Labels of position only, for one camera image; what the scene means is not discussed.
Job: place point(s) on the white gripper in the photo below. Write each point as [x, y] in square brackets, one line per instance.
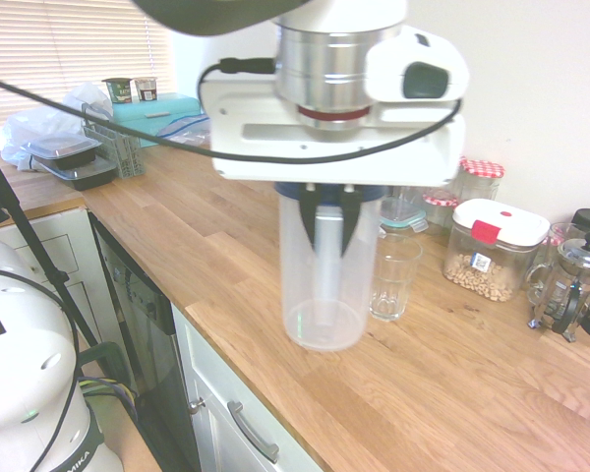
[324, 142]

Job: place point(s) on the clear pitcher blue lid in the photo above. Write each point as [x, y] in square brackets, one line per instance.
[334, 314]

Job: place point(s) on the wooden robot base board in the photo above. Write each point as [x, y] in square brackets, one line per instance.
[123, 442]

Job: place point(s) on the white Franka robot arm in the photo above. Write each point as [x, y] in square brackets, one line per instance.
[324, 59]

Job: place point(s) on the glass food container teal clips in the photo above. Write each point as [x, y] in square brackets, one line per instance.
[403, 221]

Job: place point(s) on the clear drinking glass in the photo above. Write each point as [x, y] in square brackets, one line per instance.
[398, 275]

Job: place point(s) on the small jar red gingham lid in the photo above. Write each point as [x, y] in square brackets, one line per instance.
[440, 199]

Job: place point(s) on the glass jar red gingham lid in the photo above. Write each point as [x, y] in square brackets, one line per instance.
[482, 169]

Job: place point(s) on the clear zip bag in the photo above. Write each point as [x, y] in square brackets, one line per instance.
[187, 129]

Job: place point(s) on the cereal container white lid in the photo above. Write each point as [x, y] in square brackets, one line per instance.
[491, 275]

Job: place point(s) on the teal bread bin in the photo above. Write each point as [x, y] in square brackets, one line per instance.
[177, 105]

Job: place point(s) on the grey cutlery basket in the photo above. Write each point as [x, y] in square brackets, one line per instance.
[128, 157]

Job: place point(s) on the black dishwasher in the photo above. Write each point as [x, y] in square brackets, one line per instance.
[142, 314]

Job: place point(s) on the brown yogurt cup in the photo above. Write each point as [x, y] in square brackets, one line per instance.
[146, 90]

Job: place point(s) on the silver cabinet knob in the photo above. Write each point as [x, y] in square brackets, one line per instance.
[196, 405]

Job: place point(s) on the clear glass mug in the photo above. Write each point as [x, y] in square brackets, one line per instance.
[560, 236]

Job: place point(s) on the green yogurt cup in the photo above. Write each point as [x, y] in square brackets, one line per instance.
[117, 91]

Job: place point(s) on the black takeaway container clear lid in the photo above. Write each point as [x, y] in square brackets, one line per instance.
[86, 176]
[61, 147]

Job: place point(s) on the pale kitchen cabinet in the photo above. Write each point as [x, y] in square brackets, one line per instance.
[211, 442]

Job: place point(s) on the chrome glass French press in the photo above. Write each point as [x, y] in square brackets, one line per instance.
[580, 275]

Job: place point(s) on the green metal clamp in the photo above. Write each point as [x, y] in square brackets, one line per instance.
[103, 356]

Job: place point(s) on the white plastic bag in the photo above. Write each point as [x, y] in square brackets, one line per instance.
[29, 123]

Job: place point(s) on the cream window blind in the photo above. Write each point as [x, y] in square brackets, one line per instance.
[54, 39]

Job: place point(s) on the black camera tripod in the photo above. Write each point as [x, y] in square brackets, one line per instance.
[54, 276]

